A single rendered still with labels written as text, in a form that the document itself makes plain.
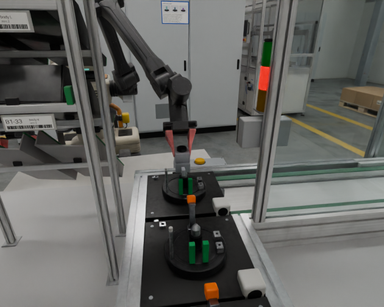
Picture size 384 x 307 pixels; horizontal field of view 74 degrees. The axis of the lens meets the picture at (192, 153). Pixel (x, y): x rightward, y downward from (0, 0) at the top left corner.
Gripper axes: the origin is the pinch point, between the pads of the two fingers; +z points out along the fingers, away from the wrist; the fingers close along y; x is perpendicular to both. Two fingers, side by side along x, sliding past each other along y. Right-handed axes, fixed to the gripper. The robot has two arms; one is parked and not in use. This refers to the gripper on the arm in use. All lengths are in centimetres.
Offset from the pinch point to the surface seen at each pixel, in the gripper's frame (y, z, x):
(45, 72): -27.1, -10.6, -28.2
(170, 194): -4.0, 11.7, 3.0
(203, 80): 63, -169, 256
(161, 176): -6.3, 4.3, 15.5
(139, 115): -33, -127, 277
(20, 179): -67, -3, 43
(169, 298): -6.5, 32.9, -20.6
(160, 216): -7.6, 17.8, -1.5
